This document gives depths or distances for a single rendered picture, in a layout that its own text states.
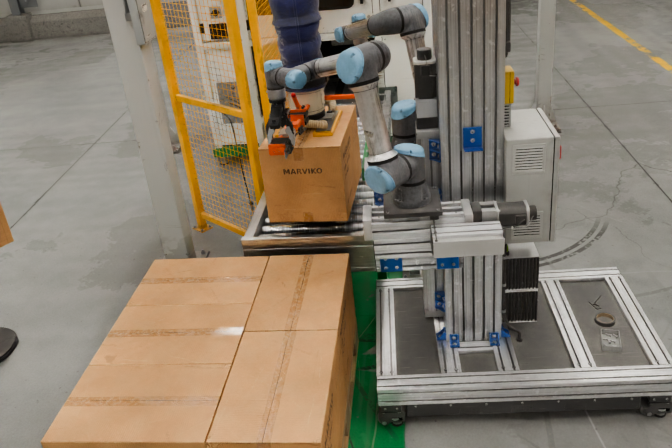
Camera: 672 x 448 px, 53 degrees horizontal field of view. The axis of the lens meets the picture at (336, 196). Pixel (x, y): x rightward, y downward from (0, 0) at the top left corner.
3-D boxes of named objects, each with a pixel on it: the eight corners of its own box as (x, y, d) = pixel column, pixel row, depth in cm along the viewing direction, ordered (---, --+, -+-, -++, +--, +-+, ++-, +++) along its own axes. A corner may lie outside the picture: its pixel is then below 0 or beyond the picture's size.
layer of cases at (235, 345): (170, 322, 358) (154, 259, 340) (356, 319, 345) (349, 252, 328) (70, 519, 252) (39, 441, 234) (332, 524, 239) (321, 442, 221)
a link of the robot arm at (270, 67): (272, 65, 264) (258, 62, 269) (276, 92, 269) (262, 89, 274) (287, 60, 269) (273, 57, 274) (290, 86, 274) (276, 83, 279)
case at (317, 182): (293, 173, 389) (284, 108, 372) (361, 171, 382) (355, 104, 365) (269, 223, 336) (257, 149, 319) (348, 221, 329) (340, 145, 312)
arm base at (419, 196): (429, 190, 270) (428, 167, 265) (432, 207, 256) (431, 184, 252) (392, 192, 271) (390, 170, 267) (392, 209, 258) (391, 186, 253)
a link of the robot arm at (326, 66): (399, 31, 242) (312, 54, 278) (379, 38, 235) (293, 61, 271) (408, 62, 245) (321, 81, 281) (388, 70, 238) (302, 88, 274)
